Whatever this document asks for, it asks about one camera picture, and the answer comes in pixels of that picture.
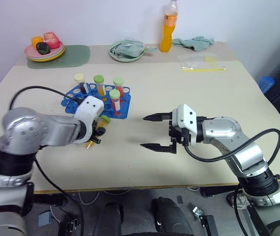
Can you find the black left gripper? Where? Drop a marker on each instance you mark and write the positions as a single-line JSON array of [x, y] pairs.
[[94, 126]]

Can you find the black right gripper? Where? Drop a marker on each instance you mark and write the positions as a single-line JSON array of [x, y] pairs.
[[177, 136]]

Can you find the yellow test tube green cap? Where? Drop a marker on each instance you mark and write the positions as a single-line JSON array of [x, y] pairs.
[[103, 122]]

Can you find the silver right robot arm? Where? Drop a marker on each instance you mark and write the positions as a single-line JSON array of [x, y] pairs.
[[223, 129]]

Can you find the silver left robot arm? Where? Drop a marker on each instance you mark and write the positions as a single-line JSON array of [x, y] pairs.
[[31, 127]]

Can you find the blue test tube rack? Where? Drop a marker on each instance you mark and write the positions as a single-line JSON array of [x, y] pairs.
[[123, 104]]

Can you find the red test tube green cap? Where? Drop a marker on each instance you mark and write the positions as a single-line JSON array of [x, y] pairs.
[[118, 84], [115, 98]]

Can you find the orange test tube green cap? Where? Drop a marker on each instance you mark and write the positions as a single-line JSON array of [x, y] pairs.
[[100, 83]]

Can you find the dark test tube cream cap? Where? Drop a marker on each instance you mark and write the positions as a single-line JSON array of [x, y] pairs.
[[79, 78]]

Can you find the mint green plate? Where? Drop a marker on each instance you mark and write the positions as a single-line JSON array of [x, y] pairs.
[[120, 58]]

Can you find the clear plastic zip bag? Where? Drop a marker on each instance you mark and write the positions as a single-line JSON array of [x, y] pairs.
[[198, 62]]

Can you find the green placemat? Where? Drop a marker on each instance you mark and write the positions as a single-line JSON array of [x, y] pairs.
[[77, 55]]

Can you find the dark rounded shape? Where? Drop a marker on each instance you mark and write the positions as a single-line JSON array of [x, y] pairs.
[[171, 216], [111, 218]]

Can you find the mint green pouch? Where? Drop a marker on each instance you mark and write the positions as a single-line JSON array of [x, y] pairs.
[[130, 48]]

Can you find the yellow plate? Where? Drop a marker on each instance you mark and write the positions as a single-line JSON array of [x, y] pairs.
[[58, 56]]

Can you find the light green plate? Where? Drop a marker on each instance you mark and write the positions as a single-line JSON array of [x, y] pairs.
[[60, 50]]

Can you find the green cloth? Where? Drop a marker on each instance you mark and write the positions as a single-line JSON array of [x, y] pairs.
[[198, 42]]

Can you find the small grey box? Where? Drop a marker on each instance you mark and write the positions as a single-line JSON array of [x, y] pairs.
[[44, 219]]

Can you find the orange drink bottle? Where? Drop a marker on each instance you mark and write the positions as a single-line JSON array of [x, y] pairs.
[[168, 32]]

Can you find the dark toy fruit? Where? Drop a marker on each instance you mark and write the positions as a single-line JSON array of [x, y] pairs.
[[43, 48]]

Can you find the pink plate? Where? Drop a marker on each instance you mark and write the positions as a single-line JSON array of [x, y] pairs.
[[31, 52]]

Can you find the pink toy fruit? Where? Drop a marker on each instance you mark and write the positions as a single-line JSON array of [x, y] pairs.
[[51, 39]]

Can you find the orange toy fruit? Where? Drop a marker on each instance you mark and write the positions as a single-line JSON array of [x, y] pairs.
[[36, 40]]

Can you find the blue ribbed container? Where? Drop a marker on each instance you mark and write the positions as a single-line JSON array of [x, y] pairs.
[[265, 84]]

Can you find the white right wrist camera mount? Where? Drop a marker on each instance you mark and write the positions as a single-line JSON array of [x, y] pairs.
[[184, 118]]

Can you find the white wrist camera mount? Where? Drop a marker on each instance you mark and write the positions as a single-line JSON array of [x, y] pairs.
[[90, 107], [184, 118]]

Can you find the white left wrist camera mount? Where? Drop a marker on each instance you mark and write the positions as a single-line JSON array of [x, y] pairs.
[[90, 107]]

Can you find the black table frame bar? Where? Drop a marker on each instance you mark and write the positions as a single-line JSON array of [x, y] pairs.
[[216, 192]]

